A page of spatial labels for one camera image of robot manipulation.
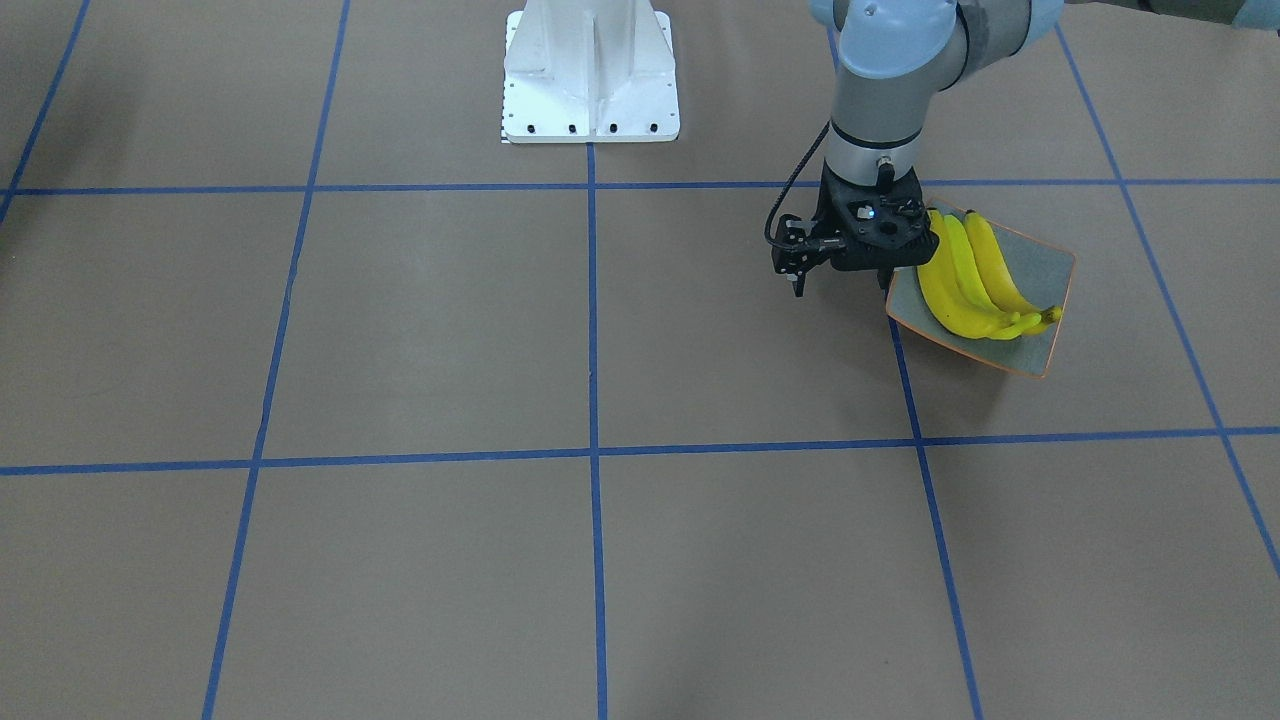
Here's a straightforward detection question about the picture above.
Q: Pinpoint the grey square plate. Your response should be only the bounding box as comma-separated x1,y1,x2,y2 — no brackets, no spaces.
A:
884,222,1076,379

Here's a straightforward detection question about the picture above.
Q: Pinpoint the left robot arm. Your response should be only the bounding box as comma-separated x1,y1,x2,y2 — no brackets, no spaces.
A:
764,1,1065,296

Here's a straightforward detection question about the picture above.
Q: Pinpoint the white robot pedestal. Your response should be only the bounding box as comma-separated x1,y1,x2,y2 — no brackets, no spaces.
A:
500,1,681,143

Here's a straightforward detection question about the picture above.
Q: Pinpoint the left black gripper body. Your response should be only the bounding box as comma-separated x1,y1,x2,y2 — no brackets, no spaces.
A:
815,167,940,272

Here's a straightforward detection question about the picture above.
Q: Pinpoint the yellow banana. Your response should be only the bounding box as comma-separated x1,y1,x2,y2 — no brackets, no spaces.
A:
916,208,1025,341
940,211,1053,341
963,210,1062,334

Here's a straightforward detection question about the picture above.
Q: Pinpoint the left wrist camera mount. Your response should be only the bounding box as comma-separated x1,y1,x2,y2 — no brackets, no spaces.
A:
765,214,844,277

